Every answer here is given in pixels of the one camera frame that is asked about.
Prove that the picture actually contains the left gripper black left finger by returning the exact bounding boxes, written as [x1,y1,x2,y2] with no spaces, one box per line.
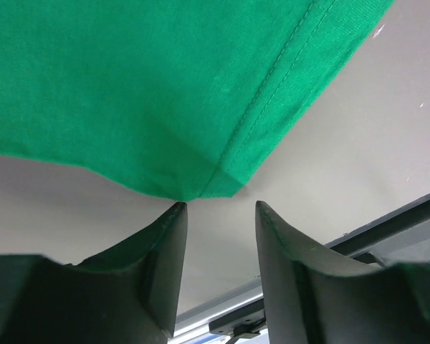
[0,202,188,343]

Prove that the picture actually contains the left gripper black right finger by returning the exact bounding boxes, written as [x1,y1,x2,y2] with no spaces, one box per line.
[255,201,430,343]

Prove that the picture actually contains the green t-shirt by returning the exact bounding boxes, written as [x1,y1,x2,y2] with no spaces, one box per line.
[0,1,391,201]

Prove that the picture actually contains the aluminium front frame rail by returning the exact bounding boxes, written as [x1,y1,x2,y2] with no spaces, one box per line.
[169,276,263,343]

